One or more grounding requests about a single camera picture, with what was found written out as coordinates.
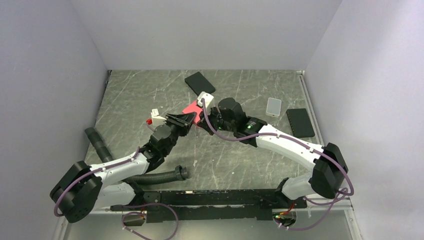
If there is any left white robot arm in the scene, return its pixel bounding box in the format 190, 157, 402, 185
50, 112, 197, 223

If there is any black ridged tray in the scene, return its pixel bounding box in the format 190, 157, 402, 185
286, 108, 315, 138

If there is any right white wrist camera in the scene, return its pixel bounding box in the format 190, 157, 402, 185
197, 91, 215, 108

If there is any red paper box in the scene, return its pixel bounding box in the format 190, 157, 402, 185
182, 101, 203, 126

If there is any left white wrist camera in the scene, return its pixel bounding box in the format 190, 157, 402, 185
146, 108, 167, 127

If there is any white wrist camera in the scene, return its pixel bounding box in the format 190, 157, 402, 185
146, 108, 167, 127
197, 91, 215, 108

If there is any black corrugated hose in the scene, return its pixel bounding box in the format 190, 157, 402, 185
83, 127, 190, 186

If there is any aluminium frame rail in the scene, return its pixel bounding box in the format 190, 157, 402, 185
53, 199, 363, 240

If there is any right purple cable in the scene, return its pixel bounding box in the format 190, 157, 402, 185
200, 97, 355, 232

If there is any purple cable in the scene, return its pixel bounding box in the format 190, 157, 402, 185
200, 97, 355, 232
53, 122, 180, 240

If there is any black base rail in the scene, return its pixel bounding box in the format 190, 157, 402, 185
110, 189, 307, 223

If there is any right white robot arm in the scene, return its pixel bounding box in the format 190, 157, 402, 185
195, 93, 354, 208

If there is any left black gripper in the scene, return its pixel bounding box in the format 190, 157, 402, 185
163, 112, 197, 156

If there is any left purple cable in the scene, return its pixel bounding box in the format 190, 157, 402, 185
53, 122, 180, 240

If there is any clear plastic case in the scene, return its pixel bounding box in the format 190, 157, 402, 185
265, 97, 282, 118

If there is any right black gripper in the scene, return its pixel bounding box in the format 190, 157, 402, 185
196, 104, 236, 136

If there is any black flat box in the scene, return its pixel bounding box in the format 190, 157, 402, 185
184, 71, 216, 96

